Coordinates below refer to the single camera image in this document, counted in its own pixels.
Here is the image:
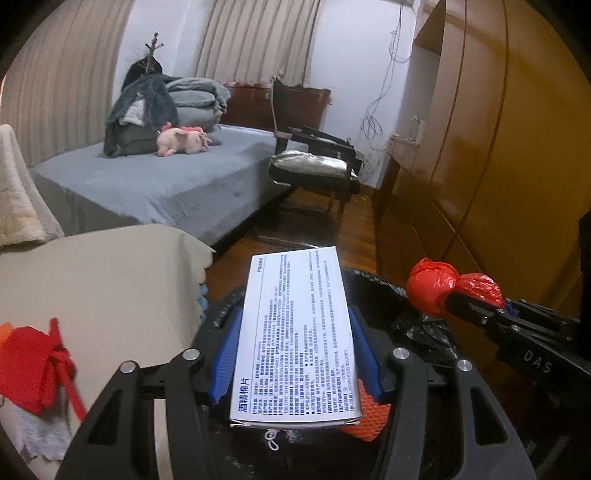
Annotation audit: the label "black coat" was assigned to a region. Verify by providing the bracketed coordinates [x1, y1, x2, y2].
[122, 58, 163, 90]

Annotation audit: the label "bed with grey sheet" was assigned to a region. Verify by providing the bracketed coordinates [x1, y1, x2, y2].
[30, 122, 309, 246]

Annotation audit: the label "beige tablecloth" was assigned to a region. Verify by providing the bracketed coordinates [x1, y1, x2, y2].
[0, 225, 218, 462]

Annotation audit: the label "white tissue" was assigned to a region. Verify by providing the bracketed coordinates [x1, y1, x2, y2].
[9, 405, 71, 462]

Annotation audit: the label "orange foam net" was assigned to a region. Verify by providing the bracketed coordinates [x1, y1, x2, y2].
[341, 382, 393, 442]

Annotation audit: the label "beige striped curtain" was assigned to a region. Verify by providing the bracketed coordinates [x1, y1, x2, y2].
[0, 0, 136, 169]
[194, 0, 322, 89]

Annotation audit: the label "pink plush toy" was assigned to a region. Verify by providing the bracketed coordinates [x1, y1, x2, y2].
[156, 124, 213, 158]

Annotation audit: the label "wooden desk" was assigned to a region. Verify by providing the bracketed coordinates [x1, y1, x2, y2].
[376, 131, 426, 205]

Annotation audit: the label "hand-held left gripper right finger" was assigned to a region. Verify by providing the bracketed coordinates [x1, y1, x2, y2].
[348, 307, 539, 480]

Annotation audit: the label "wooden coat rack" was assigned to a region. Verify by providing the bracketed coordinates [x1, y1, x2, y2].
[142, 31, 163, 75]

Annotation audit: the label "black lined waste bin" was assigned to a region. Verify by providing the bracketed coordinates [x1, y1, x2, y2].
[198, 265, 467, 480]

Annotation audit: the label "hanging wall cables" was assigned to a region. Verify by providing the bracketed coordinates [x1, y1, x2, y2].
[359, 0, 417, 154]

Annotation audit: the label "blue scalloped underlay cloth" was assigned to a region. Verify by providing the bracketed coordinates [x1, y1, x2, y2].
[195, 281, 209, 324]

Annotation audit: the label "silver seat cushion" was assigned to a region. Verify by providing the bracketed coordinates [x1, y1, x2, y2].
[270, 150, 357, 180]

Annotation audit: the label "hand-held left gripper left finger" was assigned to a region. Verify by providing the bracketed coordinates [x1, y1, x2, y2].
[55, 305, 244, 480]

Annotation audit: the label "red knotted plastic bag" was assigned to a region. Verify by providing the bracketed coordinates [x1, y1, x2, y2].
[406, 258, 505, 319]

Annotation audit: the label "brown wooden wardrobe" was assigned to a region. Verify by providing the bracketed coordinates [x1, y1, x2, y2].
[373, 0, 591, 324]

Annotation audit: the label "white printed cardboard box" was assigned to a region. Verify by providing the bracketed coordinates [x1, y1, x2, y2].
[229, 246, 362, 430]

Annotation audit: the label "dark grey fuzzy blanket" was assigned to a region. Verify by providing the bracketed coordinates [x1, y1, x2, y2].
[104, 74, 179, 158]

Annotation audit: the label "black metal chair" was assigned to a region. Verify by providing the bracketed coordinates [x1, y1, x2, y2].
[267, 78, 366, 234]

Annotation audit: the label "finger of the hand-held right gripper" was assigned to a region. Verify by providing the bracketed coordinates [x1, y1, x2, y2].
[443, 290, 511, 330]
[504, 298, 580, 333]

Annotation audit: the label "red cloth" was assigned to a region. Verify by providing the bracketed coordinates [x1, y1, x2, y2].
[0, 318, 88, 422]

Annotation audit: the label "olive grey pillow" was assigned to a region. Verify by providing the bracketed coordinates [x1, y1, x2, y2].
[119, 122, 161, 156]

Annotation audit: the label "dark wooden headboard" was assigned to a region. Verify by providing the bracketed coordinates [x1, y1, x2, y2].
[222, 80, 332, 136]

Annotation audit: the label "folded grey duvet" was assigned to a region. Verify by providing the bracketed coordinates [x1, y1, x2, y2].
[166, 76, 232, 136]

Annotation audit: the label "beige quilt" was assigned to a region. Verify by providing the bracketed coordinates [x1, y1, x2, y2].
[0, 124, 64, 247]

